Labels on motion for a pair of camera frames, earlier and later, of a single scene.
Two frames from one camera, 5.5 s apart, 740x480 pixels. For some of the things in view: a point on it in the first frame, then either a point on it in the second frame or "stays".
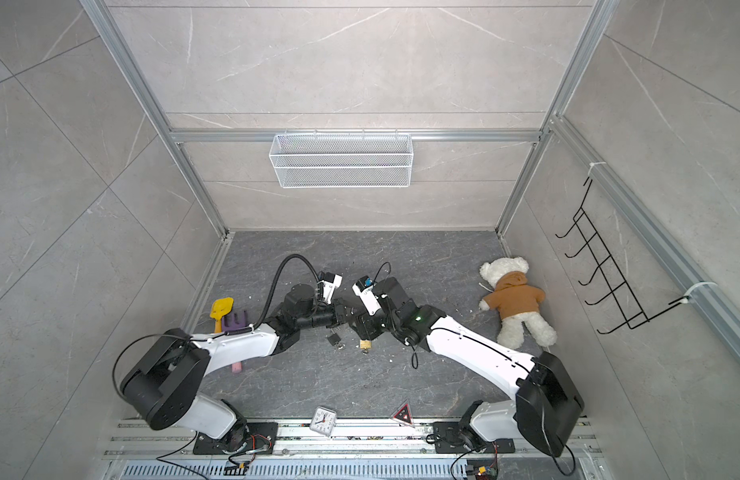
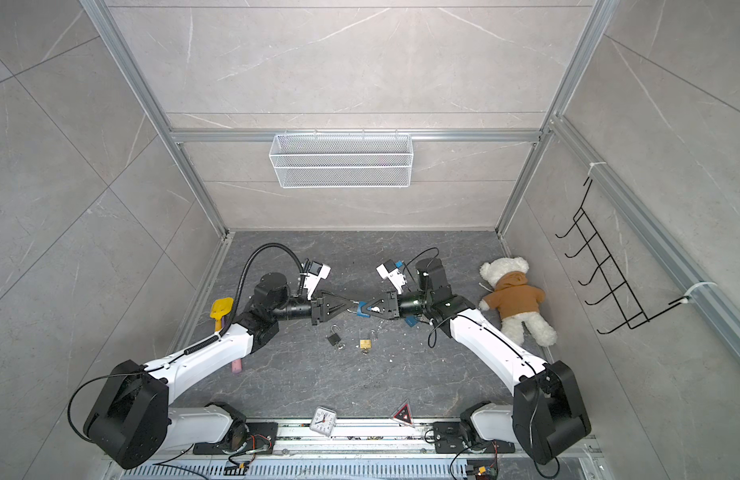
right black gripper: [365, 327] to [391, 305]
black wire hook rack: [632, 316] stays
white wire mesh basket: [338, 161] stays
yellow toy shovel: [219, 309] stays
